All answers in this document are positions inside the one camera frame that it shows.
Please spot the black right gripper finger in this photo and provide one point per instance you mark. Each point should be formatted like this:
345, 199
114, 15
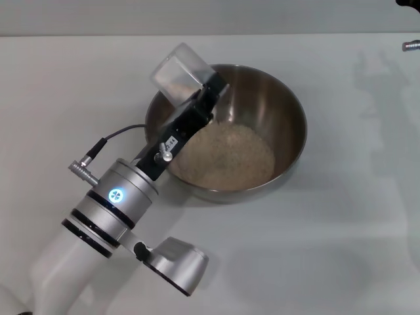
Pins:
410, 2

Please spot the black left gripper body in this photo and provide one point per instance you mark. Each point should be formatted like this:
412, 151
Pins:
183, 124

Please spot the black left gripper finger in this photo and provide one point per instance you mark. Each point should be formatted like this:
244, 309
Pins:
215, 90

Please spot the clear plastic measuring cup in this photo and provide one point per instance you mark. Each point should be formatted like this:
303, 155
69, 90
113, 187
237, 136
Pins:
177, 69

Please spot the white rice grains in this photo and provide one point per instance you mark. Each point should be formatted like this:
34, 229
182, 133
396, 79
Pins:
226, 160

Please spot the stainless steel mixing bowl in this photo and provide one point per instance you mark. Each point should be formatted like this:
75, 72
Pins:
272, 108

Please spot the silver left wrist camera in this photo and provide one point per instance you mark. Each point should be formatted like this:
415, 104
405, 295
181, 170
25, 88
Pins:
177, 262

